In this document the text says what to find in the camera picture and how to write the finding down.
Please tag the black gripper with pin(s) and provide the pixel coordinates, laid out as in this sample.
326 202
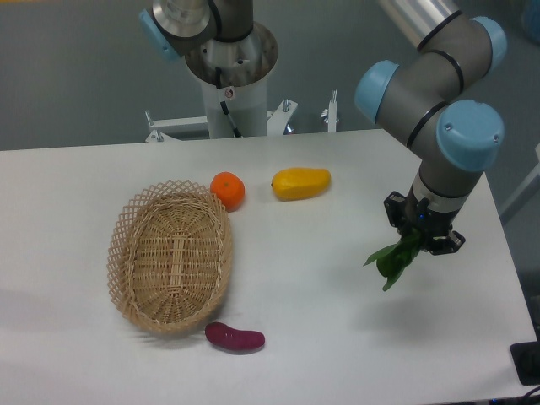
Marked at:
438 235

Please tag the green leafy vegetable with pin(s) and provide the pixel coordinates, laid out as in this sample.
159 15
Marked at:
392 260

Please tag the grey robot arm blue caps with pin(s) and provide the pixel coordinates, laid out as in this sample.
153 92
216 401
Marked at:
421 106

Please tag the yellow mango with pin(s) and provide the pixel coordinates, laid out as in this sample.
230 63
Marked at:
300 183

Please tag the black device at table edge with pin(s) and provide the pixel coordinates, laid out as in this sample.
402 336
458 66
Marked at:
526 361

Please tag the orange fruit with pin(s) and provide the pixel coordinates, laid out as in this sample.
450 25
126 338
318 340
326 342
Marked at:
229 189

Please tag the purple sweet potato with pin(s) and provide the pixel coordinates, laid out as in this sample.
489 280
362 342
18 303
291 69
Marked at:
235 340

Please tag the woven wicker basket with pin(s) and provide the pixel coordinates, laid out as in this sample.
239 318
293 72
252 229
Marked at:
170 257

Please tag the white metal frame right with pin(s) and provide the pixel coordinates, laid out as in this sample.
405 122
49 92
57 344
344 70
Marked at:
522 194

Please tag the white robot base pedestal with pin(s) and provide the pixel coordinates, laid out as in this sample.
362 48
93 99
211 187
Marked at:
233 79

